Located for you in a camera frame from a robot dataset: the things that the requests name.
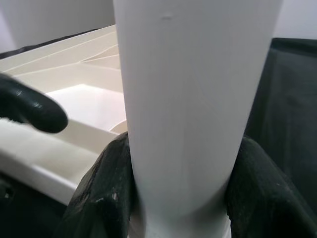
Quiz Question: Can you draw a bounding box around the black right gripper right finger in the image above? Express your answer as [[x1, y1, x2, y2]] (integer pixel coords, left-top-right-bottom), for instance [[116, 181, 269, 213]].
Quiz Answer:
[[225, 136, 317, 238]]

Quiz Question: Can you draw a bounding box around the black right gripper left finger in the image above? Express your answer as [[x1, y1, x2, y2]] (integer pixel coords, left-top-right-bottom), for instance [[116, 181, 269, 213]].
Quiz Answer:
[[61, 132, 139, 238]]

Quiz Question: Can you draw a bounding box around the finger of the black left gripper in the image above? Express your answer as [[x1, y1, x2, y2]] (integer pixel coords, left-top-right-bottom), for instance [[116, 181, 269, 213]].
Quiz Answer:
[[0, 72, 68, 133]]

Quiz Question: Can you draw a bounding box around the white plastic children table top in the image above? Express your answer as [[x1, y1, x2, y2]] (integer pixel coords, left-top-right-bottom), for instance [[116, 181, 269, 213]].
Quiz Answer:
[[0, 23, 129, 206]]

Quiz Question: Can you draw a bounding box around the white plastic table leg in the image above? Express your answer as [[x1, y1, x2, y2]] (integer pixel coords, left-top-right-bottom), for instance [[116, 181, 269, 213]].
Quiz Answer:
[[112, 0, 284, 238]]

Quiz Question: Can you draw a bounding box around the black cloth table cover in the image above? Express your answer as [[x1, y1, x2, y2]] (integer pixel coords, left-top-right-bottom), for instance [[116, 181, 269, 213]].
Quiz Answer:
[[0, 37, 317, 238]]

